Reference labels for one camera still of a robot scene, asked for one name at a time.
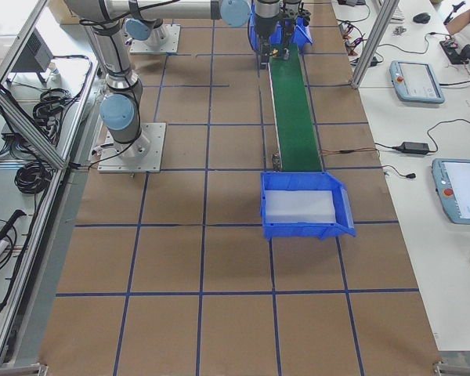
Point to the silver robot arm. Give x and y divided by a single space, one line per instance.
109 42
264 14

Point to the blue plastic bin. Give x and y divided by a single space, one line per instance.
304 204
300 37

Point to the green conveyor belt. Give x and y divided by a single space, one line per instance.
296 135

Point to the teach pendant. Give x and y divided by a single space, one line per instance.
415 82
452 180

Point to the blue left plastic bin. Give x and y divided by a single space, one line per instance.
300 37

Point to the blue right plastic bin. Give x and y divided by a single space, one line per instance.
304 204

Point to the aluminium frame post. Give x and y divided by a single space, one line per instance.
380 25

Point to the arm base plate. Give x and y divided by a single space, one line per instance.
144 155
159 41

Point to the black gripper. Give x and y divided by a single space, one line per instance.
289 26
265 27

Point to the near teach pendant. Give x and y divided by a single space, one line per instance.
452 180

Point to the black computer mouse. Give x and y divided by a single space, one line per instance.
422 18

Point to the black power adapter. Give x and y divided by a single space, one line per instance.
415 148

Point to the far teach pendant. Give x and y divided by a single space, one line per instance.
415 82

